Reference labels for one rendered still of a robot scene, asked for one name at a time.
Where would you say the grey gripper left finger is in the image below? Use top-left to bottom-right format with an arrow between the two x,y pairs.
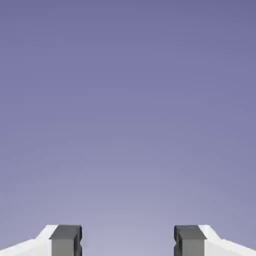
0,224 -> 83,256

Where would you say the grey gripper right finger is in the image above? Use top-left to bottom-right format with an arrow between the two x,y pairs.
173,224 -> 256,256

